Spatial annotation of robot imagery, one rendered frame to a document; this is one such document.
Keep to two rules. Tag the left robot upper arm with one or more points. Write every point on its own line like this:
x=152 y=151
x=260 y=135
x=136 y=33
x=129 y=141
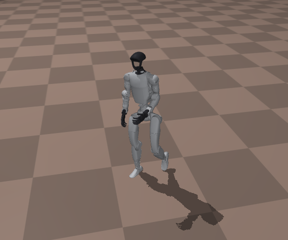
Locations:
x=154 y=81

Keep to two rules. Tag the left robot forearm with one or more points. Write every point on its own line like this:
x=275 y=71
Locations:
x=152 y=105

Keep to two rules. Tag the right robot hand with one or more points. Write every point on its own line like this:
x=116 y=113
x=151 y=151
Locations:
x=123 y=118

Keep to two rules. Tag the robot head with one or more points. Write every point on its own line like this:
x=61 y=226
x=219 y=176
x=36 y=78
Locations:
x=138 y=57

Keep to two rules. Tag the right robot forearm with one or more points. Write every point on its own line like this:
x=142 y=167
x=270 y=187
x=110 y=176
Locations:
x=125 y=103

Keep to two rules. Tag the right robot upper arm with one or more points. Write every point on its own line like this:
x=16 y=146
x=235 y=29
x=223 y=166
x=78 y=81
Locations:
x=126 y=92

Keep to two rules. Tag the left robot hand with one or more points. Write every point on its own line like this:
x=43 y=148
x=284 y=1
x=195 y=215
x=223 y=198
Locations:
x=141 y=118

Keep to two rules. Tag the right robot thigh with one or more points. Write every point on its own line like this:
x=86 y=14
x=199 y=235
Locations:
x=133 y=131

